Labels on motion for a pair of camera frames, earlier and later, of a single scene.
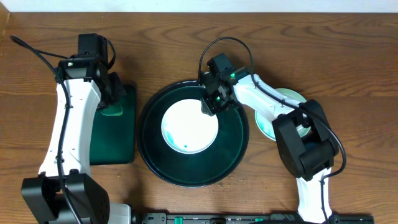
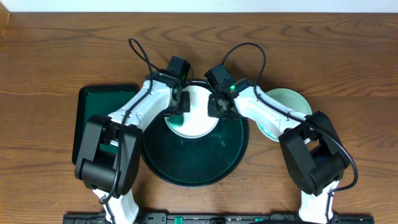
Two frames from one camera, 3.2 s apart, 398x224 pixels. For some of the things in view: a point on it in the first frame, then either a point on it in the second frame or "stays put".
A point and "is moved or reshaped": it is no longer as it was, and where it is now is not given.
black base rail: x=247 y=218 stays put
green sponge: x=113 y=110 → x=176 y=120
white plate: x=186 y=129 is moved or reshaped
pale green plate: x=264 y=122 stays put
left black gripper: x=112 y=91 → x=183 y=104
